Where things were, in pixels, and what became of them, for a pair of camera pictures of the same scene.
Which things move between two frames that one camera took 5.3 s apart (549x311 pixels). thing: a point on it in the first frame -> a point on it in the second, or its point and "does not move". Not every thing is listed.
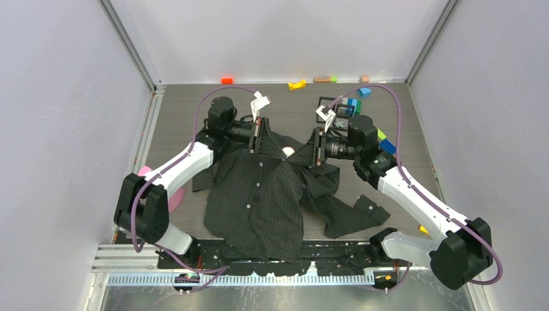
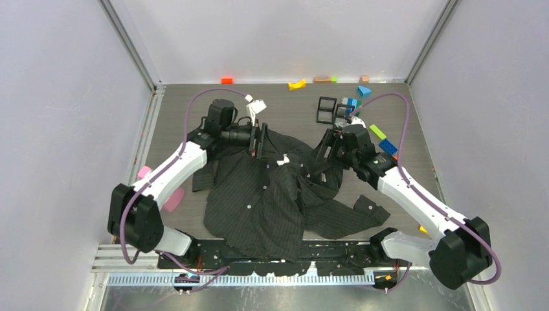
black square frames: (326, 101) does not move
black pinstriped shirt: (258, 202) does not move
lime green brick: (381, 135) does not move
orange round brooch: (288, 151) -> (286, 160)
